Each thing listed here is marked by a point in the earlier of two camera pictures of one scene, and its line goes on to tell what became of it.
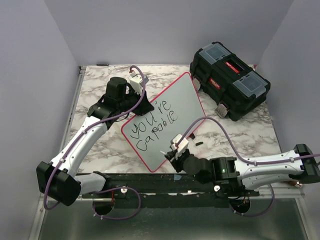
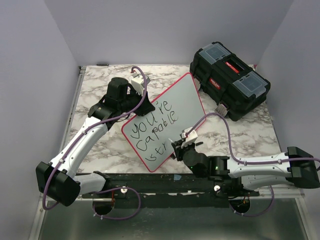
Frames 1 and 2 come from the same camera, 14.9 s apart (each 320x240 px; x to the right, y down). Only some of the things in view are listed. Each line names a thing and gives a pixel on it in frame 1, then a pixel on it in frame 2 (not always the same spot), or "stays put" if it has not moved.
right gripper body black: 178,162 -> 181,152
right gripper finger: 170,155 -> 177,145
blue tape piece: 177,177 stays put
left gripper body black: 129,102 stays put
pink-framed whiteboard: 177,108 stays put
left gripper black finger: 145,106 stays put
